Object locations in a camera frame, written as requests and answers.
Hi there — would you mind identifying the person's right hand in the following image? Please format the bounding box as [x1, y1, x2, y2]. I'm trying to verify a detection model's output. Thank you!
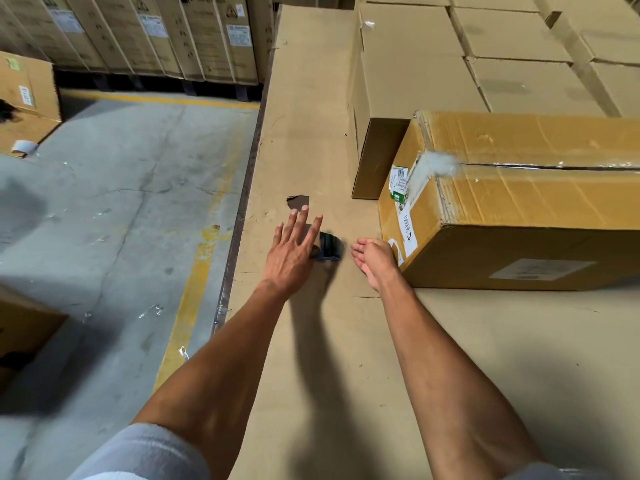
[350, 238, 409, 296]

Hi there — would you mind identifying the person's left hand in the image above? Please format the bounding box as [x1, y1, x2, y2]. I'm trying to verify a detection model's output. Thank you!
[260, 206, 324, 300]

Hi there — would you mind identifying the person's left forearm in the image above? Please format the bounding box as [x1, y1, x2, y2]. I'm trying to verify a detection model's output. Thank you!
[132, 280, 297, 480]

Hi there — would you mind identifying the person's right forearm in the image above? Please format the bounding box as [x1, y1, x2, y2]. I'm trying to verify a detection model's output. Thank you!
[372, 282, 549, 480]

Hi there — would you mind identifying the dark blue tape dispenser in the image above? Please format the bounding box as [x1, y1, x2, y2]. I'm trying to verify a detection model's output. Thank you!
[310, 232, 346, 261]

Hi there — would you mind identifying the white printed sticker label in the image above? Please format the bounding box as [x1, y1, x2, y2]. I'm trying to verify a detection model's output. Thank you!
[397, 209, 419, 259]

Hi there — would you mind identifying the green and white label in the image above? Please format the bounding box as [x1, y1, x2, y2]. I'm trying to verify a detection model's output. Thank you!
[389, 165, 410, 203]

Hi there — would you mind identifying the flat cardboard sheet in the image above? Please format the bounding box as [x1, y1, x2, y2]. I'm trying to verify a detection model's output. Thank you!
[212, 4, 640, 480]

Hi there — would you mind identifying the large taped yellow cardboard box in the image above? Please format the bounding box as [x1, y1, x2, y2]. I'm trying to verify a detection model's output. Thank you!
[377, 111, 640, 292]

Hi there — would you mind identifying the white rectangular shipping label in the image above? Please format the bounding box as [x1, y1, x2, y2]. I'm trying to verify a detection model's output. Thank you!
[488, 258, 597, 282]

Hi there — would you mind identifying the stack of plain cardboard boxes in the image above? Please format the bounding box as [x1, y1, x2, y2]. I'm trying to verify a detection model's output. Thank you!
[348, 0, 640, 201]

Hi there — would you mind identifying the dark wooden pallet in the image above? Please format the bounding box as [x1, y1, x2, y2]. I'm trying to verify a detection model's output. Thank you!
[54, 69, 264, 103]

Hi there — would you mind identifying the row of tall printed cartons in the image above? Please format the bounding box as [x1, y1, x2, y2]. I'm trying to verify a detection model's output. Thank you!
[0, 0, 275, 86]

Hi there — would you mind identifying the white left shirt sleeve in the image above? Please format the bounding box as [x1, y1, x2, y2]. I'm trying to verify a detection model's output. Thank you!
[67, 423, 212, 480]

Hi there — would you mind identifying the plain brown cardboard box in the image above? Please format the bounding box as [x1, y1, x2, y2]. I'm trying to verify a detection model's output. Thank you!
[0, 285, 69, 395]

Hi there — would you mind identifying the open cardboard box with label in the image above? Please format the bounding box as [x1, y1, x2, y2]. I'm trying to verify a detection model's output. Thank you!
[0, 51, 63, 158]

